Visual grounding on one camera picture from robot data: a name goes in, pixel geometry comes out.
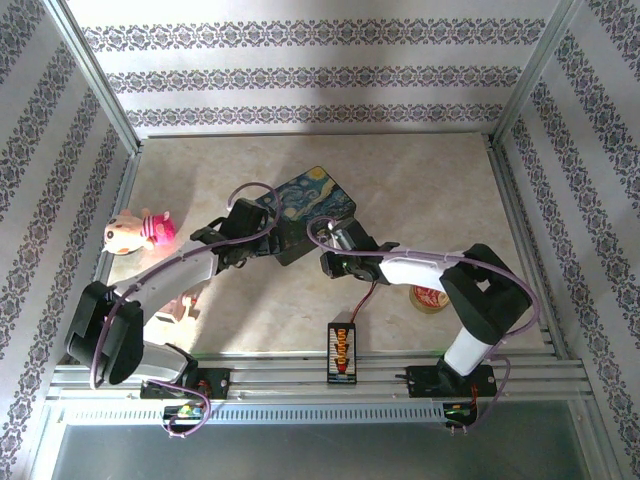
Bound starry night painted box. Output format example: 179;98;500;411
254;166;359;267

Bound black power board yellow connectors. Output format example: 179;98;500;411
326;310;359;385

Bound small wooden toy figure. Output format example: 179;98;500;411
153;292;202;326

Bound pink cream hamster plush toy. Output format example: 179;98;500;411
101;208;177;256

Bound small right connector board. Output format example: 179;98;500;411
444;402;479;427

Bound small connector board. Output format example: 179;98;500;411
444;402;479;427
163;403;204;421

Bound small left connector board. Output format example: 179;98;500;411
163;403;204;421

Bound grey metal panel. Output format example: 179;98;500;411
49;423;591;480

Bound red black wire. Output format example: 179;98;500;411
351;278;381;324

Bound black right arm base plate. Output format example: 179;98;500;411
405;364;497;399

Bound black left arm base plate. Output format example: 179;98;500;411
140;367;231;400

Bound slotted grey cable duct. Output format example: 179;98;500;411
59;402;449;426

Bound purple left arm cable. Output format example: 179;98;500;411
88;182;281;440

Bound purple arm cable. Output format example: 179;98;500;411
88;182;281;440
306;215;544;435

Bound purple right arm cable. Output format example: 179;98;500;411
306;215;544;435

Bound aluminium frame post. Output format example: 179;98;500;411
43;0;144;154
491;0;585;146

